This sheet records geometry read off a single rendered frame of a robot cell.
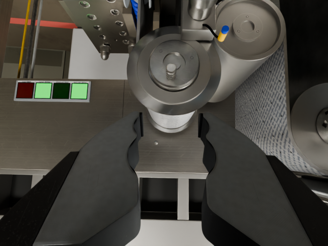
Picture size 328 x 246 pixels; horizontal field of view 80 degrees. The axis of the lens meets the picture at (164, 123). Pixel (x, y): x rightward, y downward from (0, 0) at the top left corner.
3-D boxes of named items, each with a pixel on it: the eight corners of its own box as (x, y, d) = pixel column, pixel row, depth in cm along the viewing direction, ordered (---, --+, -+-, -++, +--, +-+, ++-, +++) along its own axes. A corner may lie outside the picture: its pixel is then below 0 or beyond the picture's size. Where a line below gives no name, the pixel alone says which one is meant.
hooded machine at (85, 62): (84, 48, 266) (75, 141, 246) (69, 19, 209) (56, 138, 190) (138, 52, 274) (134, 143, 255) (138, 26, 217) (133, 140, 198)
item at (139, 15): (142, -49, 35) (138, 47, 33) (153, 31, 59) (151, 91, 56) (140, -49, 35) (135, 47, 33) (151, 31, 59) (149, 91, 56)
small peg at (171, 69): (177, 63, 26) (175, 73, 26) (176, 72, 29) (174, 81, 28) (167, 61, 26) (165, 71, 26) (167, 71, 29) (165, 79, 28)
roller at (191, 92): (208, 31, 31) (214, 102, 29) (190, 86, 57) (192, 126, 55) (136, 34, 31) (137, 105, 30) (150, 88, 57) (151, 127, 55)
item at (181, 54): (204, 44, 29) (194, 92, 28) (202, 51, 31) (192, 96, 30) (155, 34, 30) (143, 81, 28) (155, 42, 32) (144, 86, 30)
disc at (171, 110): (217, 23, 32) (225, 113, 30) (216, 25, 32) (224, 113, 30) (126, 27, 32) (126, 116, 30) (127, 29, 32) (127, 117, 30)
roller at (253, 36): (283, -8, 33) (288, 61, 31) (233, 63, 58) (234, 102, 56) (210, -8, 33) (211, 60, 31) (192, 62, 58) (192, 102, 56)
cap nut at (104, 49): (109, 44, 65) (108, 57, 64) (112, 50, 69) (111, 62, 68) (98, 44, 65) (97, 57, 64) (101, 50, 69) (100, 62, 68)
